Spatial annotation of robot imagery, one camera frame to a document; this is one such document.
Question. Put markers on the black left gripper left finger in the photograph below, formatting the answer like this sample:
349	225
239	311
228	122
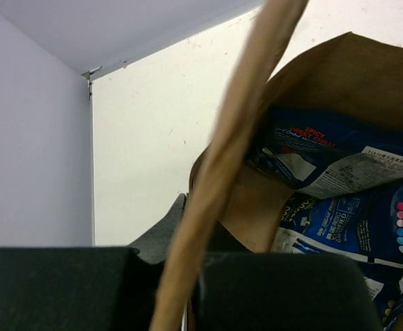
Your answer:
99	288

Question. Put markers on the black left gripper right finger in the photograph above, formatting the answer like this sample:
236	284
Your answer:
241	290

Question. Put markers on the green paper bag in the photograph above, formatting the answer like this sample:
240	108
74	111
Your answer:
349	74

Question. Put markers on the dark blue pretzel packet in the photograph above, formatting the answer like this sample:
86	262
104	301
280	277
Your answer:
366	226

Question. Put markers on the dark blue snack packet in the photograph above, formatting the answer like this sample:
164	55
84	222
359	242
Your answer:
324	154

